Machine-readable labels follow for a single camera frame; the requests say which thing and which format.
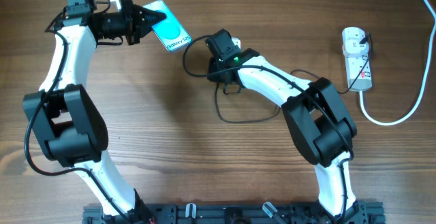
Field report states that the white charger adapter plug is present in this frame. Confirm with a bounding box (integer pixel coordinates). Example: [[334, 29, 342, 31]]
[[343, 38, 369, 57]]

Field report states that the blue screen smartphone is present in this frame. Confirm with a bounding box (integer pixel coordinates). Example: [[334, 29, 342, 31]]
[[143, 0, 192, 52]]

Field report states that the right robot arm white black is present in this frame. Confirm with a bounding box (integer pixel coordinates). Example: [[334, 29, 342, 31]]
[[206, 29, 357, 221]]

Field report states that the white power strip cord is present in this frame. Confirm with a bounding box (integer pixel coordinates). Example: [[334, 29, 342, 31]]
[[358, 0, 436, 127]]

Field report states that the white power strip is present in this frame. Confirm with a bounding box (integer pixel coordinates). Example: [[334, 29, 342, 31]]
[[342, 27, 372, 92]]

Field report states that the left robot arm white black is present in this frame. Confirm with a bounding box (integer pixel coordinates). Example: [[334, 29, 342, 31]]
[[23, 0, 166, 223]]

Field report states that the black usb charging cable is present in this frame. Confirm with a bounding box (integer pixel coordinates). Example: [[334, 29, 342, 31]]
[[214, 33, 373, 124]]

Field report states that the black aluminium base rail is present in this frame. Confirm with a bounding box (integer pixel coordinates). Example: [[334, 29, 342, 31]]
[[82, 201, 386, 224]]

